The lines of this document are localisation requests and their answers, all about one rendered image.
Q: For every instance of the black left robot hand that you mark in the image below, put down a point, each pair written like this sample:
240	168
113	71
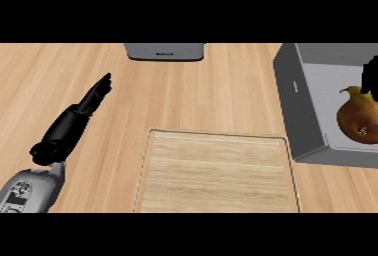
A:
69	125

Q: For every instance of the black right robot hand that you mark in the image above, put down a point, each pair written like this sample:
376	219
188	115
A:
370	76

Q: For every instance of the brown pear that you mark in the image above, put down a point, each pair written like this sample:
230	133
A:
360	120

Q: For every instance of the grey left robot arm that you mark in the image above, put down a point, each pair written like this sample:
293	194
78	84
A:
30	190

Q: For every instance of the grey box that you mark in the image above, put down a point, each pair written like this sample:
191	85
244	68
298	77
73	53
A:
315	106

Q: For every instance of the pale wooden tray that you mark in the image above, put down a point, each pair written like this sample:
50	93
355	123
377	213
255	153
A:
218	173

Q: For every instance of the grey appliance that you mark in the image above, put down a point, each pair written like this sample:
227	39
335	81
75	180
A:
165	52

